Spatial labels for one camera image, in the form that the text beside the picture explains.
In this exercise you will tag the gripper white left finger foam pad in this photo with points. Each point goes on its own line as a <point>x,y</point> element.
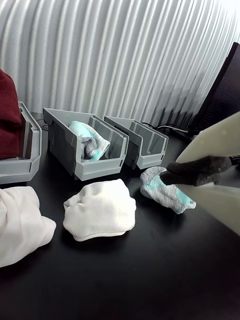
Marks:
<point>212,140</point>

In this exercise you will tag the gripper white right finger foam pad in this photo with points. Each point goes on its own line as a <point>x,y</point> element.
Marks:
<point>220,202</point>

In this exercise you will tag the grey and teal sock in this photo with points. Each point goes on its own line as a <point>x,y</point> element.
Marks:
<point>165,195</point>
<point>87,140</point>

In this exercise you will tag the small white sock bundle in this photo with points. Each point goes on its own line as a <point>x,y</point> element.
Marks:
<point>100,210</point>

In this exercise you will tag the large white sock bundle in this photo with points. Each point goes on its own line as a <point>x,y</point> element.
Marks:
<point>20,225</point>

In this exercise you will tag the black keyboard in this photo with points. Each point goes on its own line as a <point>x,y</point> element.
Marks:
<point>236,160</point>

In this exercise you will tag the black computer monitor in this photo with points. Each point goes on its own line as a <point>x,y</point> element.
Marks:
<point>225,95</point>

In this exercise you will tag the small grey plastic bin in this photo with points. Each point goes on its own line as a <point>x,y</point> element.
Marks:
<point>150,160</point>

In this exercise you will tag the medium grey plastic bin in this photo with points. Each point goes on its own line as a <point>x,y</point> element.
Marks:
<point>62,150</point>

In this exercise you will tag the large grey plastic bin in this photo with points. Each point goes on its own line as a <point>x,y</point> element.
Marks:
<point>15,170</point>

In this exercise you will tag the maroon cloth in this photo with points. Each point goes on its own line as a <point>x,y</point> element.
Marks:
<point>8,112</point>

